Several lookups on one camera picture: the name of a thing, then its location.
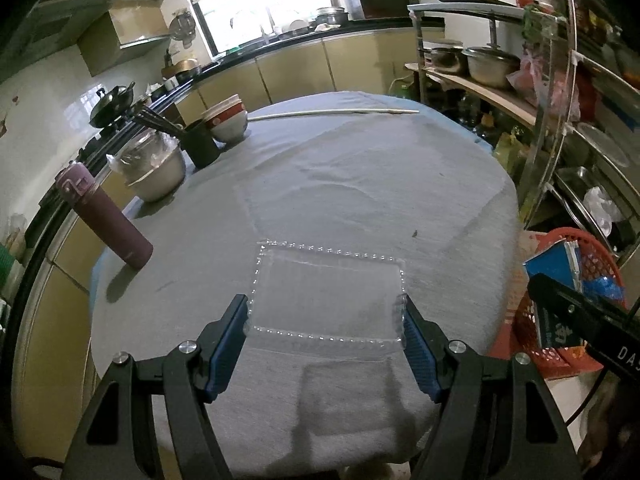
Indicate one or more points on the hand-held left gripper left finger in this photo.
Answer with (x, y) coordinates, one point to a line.
(227, 345)

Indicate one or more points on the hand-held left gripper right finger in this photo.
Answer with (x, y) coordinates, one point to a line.
(420, 355)

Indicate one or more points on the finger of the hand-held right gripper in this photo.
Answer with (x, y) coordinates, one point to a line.
(560, 297)

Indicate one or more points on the blue drink carton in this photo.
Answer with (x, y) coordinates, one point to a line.
(547, 260)

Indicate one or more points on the red plastic basket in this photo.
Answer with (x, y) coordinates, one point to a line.
(597, 255)

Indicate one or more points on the clear plastic tray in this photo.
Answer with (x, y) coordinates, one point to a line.
(325, 290)

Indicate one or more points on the white plastic bag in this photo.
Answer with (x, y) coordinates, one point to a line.
(599, 210)

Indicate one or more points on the yellow bag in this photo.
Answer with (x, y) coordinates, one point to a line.
(507, 152)

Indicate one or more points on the purple thermos bottle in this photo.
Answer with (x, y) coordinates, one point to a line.
(110, 220)

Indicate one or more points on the steel bowl with plastic wrap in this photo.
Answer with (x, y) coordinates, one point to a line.
(155, 175)

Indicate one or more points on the black cup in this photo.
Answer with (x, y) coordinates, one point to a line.
(200, 145)

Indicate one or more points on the light blue tablecloth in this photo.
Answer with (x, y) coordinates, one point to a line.
(450, 120)

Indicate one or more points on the white bowl with red pattern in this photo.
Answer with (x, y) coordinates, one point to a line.
(230, 127)

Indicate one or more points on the pink plastic bag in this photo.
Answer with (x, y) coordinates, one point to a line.
(524, 74)

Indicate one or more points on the bundle of dark chopsticks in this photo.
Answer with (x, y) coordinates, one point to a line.
(157, 121)

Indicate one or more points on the large steel pot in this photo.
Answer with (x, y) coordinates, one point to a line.
(492, 67)

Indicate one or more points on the white bowl with red rim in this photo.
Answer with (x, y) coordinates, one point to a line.
(225, 102)

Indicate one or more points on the long white stick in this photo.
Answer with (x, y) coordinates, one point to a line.
(325, 114)

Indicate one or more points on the green bottle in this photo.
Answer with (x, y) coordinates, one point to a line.
(402, 89)

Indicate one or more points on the black wok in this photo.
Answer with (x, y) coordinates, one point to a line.
(112, 107)

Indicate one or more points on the small steel pot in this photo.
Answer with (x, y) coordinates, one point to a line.
(445, 59)

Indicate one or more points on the brass pot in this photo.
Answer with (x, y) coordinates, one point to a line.
(182, 69)

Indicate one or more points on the metal shelf rack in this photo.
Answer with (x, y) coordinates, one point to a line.
(450, 8)

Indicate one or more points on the hanging metal strainer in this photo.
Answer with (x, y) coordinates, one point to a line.
(182, 27)

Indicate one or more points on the dark microwave oven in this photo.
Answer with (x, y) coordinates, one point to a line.
(387, 2)

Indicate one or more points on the steel cooking pot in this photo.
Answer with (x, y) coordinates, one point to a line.
(331, 16)

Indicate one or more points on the kitchen window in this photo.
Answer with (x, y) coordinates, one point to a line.
(260, 0)

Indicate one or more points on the range hood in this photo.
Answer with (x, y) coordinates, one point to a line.
(75, 20)

